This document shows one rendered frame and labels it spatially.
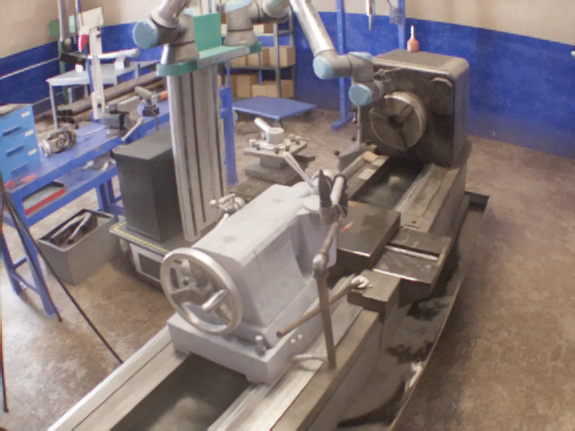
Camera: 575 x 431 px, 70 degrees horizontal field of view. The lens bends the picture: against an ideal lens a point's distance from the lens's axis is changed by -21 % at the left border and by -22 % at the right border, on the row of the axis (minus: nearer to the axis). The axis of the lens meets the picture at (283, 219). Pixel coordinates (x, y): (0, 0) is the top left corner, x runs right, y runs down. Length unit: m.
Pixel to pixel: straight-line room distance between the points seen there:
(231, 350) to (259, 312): 0.12
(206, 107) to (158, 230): 0.74
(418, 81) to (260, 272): 1.47
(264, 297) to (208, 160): 1.80
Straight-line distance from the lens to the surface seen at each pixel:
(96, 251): 3.39
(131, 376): 1.33
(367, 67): 1.93
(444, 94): 2.31
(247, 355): 1.19
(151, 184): 2.76
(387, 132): 2.28
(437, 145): 2.45
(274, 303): 1.22
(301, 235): 1.32
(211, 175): 2.94
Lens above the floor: 1.75
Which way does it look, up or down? 28 degrees down
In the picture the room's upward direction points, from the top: 3 degrees counter-clockwise
